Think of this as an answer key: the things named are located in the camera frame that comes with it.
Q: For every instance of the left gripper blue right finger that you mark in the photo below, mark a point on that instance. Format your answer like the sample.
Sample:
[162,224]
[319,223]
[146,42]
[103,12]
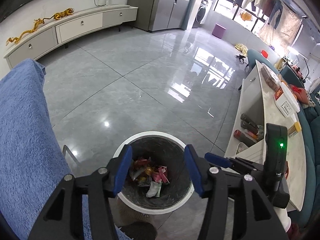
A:
[254,215]

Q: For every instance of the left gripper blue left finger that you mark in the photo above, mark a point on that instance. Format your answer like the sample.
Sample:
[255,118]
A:
[61,216]

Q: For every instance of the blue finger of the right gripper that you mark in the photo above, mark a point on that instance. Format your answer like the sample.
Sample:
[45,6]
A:
[217,160]

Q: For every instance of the pink white snack packet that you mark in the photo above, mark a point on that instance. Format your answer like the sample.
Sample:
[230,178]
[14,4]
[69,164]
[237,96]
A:
[161,175]

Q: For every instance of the dark brown snack wrapper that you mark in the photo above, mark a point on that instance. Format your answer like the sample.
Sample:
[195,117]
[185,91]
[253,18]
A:
[141,170]

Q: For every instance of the white round trash bin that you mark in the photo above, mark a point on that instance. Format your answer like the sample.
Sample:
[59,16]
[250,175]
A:
[150,197]

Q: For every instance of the blue fuzzy blanket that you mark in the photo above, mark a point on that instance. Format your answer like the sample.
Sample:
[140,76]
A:
[32,164]

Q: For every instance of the white marble coffee table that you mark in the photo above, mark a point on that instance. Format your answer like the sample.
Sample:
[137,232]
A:
[257,101]

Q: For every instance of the white box on table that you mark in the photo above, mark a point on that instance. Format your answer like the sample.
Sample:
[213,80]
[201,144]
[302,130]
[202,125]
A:
[285,101]

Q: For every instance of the teal sofa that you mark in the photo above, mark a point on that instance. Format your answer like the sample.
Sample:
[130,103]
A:
[309,120]

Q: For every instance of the yellow cloth on floor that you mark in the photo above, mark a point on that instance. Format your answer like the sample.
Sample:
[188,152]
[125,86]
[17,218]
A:
[242,48]

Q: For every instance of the purple square stool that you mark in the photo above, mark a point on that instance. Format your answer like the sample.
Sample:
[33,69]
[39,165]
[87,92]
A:
[218,31]

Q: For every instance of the hanging clothes on rack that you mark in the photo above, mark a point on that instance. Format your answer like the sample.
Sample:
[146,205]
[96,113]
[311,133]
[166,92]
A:
[272,21]

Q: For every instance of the white washing machine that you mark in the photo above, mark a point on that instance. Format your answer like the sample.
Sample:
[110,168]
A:
[203,12]

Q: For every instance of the white grey TV cabinet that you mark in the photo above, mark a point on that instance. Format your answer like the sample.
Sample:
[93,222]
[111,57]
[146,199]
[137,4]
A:
[58,33]

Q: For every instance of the grey double-door refrigerator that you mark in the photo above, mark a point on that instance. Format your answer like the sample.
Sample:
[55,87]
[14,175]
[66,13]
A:
[156,15]

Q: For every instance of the golden dragon ornament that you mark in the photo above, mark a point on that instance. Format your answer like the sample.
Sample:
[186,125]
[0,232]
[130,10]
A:
[38,22]

